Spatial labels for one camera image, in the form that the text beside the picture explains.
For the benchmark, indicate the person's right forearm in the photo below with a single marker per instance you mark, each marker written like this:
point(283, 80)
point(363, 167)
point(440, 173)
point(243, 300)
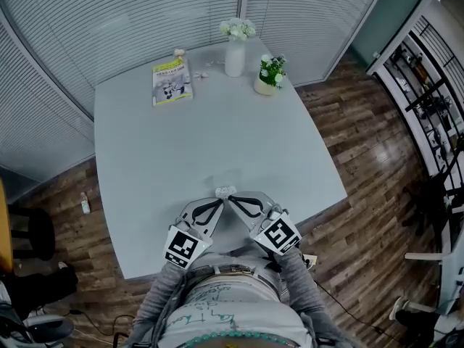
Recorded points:
point(304, 292)

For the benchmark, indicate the round wooden table black base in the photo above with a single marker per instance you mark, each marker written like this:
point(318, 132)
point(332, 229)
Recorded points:
point(3, 223)

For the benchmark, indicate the small plastic bottle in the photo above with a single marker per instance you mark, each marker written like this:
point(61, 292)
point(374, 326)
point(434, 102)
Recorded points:
point(85, 203)

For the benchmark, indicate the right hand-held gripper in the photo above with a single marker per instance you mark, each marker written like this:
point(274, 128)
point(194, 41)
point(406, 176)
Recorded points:
point(279, 234)

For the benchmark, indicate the white power strip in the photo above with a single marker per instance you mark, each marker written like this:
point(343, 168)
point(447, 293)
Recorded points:
point(310, 260)

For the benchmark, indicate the grey office chair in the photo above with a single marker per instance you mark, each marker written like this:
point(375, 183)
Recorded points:
point(43, 328)

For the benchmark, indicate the black office chair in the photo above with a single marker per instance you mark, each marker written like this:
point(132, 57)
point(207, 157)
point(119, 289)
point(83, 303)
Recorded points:
point(435, 201)

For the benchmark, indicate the white shelf with black rails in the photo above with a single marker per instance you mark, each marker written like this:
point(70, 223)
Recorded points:
point(417, 85)

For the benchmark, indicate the person's torso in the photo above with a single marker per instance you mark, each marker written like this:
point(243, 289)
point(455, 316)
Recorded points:
point(235, 303)

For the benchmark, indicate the white vase with white flowers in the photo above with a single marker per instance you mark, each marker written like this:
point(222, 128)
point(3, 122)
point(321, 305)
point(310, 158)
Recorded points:
point(235, 62)

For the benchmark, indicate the patterned belt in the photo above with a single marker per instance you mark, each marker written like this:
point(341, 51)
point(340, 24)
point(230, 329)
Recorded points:
point(228, 269)

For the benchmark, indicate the person's left forearm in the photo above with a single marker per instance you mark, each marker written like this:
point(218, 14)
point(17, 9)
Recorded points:
point(159, 299)

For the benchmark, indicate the magazine with yellow border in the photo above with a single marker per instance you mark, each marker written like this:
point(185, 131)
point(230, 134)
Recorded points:
point(172, 83)

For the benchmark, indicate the cream pot with green plant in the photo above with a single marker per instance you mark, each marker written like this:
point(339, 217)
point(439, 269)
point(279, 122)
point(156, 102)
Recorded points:
point(264, 87)

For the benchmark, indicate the small pink trinket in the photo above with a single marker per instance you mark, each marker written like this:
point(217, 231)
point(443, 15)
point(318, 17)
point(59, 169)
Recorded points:
point(201, 74)

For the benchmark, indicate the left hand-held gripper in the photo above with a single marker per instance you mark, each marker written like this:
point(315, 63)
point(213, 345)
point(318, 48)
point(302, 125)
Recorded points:
point(185, 247)

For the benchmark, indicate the small white box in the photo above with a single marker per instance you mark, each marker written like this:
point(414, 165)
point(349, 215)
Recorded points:
point(225, 191)

